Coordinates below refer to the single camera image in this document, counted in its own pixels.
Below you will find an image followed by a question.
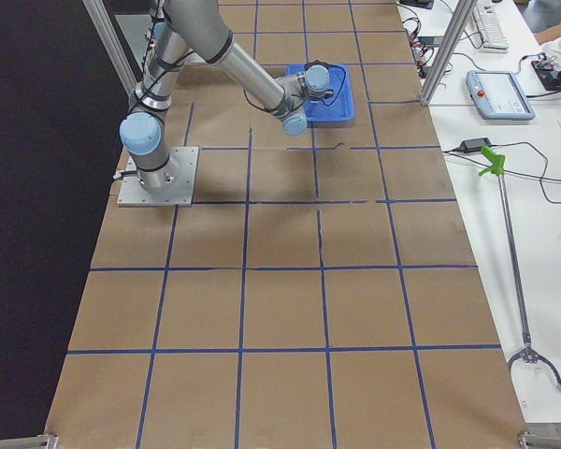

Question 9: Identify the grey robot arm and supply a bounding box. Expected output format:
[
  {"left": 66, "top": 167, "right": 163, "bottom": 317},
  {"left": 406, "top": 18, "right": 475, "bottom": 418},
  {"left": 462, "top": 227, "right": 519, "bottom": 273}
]
[{"left": 120, "top": 1, "right": 333, "bottom": 192}]

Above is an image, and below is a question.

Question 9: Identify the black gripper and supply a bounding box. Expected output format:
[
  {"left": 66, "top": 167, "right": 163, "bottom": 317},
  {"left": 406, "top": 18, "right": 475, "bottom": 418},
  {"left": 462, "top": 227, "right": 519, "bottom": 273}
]
[{"left": 307, "top": 60, "right": 332, "bottom": 69}]

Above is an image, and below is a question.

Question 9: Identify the aluminium frame post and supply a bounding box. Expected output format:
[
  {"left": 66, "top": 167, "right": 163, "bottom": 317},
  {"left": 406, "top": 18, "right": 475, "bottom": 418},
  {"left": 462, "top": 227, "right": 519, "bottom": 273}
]
[{"left": 420, "top": 0, "right": 477, "bottom": 106}]

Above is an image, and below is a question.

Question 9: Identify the black power adapter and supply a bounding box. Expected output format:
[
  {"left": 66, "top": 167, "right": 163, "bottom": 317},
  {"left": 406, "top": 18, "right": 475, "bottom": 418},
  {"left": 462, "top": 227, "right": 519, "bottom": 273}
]
[{"left": 457, "top": 138, "right": 492, "bottom": 153}]

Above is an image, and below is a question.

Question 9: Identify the teach pendant tablet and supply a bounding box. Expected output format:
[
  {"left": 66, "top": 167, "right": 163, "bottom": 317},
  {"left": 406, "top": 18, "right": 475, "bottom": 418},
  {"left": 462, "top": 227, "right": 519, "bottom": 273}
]
[{"left": 466, "top": 70, "right": 536, "bottom": 122}]

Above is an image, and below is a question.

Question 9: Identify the green handled reach grabber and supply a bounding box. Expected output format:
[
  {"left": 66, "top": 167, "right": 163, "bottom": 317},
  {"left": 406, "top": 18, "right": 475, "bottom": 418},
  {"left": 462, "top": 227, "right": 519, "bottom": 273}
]
[{"left": 479, "top": 145, "right": 561, "bottom": 394}]

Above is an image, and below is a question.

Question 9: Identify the blue plastic tray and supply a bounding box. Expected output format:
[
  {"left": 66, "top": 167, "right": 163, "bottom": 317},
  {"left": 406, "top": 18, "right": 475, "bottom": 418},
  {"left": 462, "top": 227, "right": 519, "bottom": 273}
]
[{"left": 285, "top": 64, "right": 355, "bottom": 128}]

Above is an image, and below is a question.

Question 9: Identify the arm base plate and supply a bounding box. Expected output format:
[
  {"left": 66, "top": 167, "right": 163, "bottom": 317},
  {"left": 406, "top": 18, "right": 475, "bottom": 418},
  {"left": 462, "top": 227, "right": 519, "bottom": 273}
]
[{"left": 117, "top": 147, "right": 199, "bottom": 207}]

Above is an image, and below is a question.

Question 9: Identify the white keyboard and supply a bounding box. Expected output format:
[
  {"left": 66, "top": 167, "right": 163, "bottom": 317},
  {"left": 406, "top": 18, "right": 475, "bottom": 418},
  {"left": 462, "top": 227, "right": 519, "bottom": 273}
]
[{"left": 472, "top": 0, "right": 510, "bottom": 53}]

